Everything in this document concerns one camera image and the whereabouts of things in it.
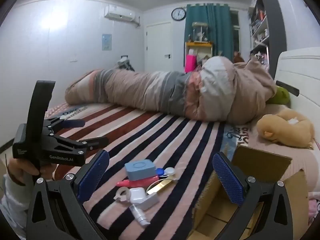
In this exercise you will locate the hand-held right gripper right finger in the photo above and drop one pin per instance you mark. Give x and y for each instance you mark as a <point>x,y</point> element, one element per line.
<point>227,180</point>

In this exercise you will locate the grey rectangular box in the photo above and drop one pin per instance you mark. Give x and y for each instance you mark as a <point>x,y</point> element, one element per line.
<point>150,201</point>

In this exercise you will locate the striped blanket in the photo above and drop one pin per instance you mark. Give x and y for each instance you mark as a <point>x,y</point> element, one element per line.
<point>155,135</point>

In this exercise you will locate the blue and white cap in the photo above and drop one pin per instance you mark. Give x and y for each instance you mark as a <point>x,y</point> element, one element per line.
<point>167,172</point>

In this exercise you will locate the white bed headboard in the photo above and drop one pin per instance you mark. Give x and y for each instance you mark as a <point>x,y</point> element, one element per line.
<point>300,67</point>

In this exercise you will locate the gold stick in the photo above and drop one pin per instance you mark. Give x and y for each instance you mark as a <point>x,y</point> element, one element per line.
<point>160,187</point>

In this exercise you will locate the yellow cabinet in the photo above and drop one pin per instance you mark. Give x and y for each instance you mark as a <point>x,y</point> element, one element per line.
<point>200,45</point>

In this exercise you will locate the small wall poster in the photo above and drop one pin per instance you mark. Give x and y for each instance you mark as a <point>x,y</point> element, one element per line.
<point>106,42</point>

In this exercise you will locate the cardboard box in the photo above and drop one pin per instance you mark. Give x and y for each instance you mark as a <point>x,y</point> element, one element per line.
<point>262,160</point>

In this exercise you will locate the pink and grey duvet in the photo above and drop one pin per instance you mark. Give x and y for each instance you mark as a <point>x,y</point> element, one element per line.
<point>150,92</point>

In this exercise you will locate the window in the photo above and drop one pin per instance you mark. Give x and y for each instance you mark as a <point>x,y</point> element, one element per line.
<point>235,32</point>

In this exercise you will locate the pink polka dot cloth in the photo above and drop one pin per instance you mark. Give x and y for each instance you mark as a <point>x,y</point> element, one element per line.
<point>314,205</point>

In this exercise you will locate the white air conditioner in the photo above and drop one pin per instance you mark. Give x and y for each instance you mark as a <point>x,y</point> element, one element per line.
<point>120,12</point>

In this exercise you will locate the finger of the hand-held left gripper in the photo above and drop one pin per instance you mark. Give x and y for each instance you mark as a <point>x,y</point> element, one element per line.
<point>96,142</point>
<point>73,123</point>

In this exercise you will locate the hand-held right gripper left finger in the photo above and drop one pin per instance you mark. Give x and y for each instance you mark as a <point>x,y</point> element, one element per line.
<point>93,177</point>

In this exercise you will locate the white charger plug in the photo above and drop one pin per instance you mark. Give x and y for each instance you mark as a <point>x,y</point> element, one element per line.
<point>137,195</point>

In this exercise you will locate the small tape roll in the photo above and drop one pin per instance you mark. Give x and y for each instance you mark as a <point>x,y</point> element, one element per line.
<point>120,197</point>

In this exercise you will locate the orange plush toy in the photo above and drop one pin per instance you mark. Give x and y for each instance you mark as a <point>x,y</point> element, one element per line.
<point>287,127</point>

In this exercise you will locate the glass display case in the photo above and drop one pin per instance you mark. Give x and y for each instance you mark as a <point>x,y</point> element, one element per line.
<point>200,32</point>

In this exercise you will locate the light blue plastic case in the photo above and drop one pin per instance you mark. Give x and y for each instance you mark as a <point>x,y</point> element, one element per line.
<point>138,170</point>

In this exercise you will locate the pink gift bag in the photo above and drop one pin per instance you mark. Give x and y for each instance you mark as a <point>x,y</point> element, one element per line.
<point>190,63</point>

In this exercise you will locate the person's left hand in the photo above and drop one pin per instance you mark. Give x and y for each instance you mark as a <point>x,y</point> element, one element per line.
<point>22,168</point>

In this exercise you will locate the white door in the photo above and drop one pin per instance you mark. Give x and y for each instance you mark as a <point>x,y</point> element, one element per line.
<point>158,45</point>

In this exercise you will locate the brown plush toy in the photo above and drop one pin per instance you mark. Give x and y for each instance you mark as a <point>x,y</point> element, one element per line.
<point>238,57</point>

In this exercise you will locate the round wall clock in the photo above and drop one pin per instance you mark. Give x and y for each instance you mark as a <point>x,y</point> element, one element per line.
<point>178,14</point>

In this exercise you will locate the dark shelf unit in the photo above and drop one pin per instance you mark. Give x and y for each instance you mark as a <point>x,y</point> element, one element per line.
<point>277,25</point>

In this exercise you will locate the teal curtain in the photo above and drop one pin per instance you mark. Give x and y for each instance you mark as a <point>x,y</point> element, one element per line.
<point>217,27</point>

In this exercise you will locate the person's left forearm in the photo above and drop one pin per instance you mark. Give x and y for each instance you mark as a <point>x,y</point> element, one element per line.
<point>12,201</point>

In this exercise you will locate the pink tube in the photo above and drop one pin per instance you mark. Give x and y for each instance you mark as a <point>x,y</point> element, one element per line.
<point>135,183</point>

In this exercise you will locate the small white bottle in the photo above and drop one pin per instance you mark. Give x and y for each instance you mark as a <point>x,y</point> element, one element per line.
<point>140,215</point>

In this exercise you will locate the green plush toy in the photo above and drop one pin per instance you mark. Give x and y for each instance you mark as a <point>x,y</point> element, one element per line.
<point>280,96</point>

